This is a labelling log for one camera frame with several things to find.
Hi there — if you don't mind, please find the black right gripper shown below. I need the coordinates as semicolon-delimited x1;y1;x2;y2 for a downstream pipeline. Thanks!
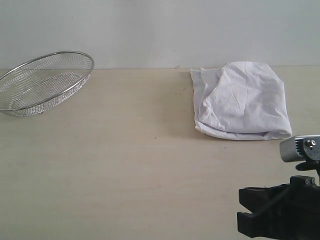
236;175;320;240

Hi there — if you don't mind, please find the white t-shirt red Chinese logo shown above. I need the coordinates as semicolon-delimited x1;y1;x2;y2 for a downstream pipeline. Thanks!
190;61;293;141

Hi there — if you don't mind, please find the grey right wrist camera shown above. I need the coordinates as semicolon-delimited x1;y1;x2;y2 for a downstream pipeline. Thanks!
279;135;320;175

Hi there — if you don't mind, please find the metal wire mesh basket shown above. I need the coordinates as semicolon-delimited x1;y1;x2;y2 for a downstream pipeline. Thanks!
0;50;95;117

